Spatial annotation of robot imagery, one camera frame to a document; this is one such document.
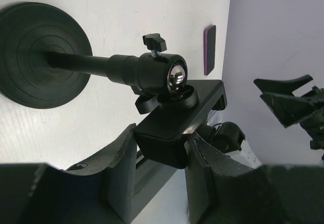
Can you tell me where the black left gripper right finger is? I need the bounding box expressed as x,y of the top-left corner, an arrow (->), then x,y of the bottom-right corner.
185,136 -> 323,223

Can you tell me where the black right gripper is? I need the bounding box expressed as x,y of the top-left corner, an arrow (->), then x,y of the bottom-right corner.
254,74 -> 323,150

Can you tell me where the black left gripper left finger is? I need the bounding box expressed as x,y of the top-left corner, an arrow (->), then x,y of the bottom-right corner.
1,124 -> 137,223

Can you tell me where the phone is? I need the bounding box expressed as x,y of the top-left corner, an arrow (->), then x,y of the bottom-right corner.
203,25 -> 217,76

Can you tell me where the black phone stand round base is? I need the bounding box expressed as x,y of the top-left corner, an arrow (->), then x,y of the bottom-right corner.
1,2 -> 227,169

